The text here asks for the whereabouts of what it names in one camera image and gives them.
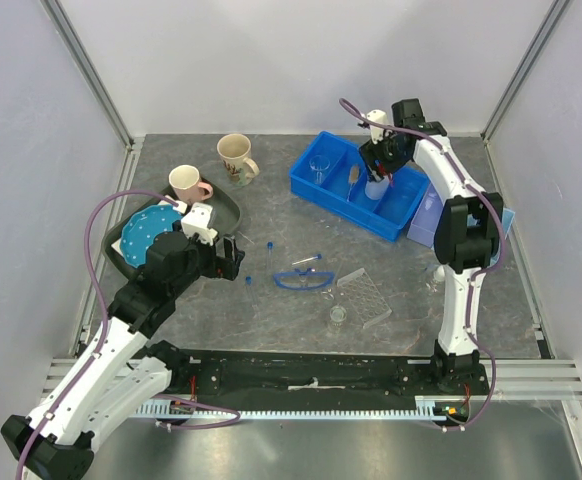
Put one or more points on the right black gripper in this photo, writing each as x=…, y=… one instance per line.
x=371, y=153

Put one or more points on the dark green tray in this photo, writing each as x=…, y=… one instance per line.
x=227, y=219

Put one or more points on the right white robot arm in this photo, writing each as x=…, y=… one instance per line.
x=468, y=235

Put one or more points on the slotted cable duct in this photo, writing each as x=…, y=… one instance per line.
x=424, y=410

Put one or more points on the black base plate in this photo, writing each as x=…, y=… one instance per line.
x=215, y=373

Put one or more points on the clear well plate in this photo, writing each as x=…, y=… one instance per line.
x=365, y=298

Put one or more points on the glass flask white stopper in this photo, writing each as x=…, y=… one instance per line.
x=434, y=277

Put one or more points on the tan bristle tube brush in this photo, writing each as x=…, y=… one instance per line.
x=353, y=178

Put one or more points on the white square plate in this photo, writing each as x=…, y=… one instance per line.
x=177, y=205

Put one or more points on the white red wash bottle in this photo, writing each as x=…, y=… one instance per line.
x=376, y=189

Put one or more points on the small glass bottle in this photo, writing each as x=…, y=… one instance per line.
x=337, y=319

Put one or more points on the blue safety glasses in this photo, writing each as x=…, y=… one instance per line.
x=304, y=280

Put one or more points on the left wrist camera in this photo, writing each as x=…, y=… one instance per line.
x=196, y=224

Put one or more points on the blue divided storage bin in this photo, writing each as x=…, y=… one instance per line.
x=386, y=217

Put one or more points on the glass stirring rod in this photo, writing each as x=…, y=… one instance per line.
x=337, y=264

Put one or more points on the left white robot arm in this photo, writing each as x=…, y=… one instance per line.
x=59, y=438

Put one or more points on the clear glass beaker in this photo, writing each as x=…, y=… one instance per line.
x=319, y=165

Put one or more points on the beige floral mug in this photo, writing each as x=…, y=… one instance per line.
x=235, y=151

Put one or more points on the blue polka dot plate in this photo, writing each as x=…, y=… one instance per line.
x=139, y=233

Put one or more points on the purple small bin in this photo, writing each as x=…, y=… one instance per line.
x=426, y=219

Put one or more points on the light blue outer bin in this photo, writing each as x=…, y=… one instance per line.
x=506, y=220

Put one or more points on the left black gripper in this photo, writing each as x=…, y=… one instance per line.
x=227, y=266

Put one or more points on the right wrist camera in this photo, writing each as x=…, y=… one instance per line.
x=376, y=119

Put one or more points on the pink cream mug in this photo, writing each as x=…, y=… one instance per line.
x=188, y=186

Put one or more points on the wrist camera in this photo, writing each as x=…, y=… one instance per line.
x=196, y=224
x=376, y=119

